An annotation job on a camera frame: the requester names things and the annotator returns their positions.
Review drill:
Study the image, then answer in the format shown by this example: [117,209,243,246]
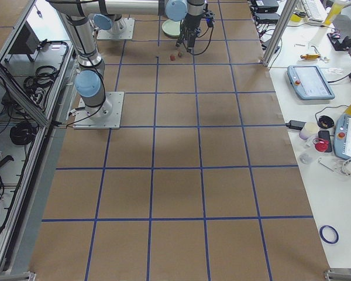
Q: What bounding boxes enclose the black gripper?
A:
[175,14,202,50]

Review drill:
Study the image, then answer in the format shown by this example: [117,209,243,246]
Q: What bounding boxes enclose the light green plate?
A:
[161,19,183,37]

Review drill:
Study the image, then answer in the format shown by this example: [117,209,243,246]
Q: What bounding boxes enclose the blue teach pendant far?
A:
[287,65,335,100]

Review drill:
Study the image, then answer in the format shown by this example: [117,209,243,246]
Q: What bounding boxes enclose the blue teach pendant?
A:
[287,65,335,100]
[333,114,351,160]

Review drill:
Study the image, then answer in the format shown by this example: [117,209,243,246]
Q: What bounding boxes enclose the black power adapter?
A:
[285,119,306,131]

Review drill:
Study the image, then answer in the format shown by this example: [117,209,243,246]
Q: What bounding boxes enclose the white paper cup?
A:
[298,122,319,140]

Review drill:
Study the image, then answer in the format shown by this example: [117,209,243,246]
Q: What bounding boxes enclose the red round object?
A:
[312,138,332,153]

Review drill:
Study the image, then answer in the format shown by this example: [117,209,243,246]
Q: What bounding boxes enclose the blue teach pendant near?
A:
[333,114,351,160]

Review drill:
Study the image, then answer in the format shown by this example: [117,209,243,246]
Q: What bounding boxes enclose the blue tape roll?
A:
[319,225,339,245]

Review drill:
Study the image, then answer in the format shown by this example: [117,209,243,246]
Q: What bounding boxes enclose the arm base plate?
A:
[97,18,135,41]
[73,91,125,129]

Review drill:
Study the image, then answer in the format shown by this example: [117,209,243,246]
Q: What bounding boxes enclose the aluminium frame post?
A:
[261,0,298,67]

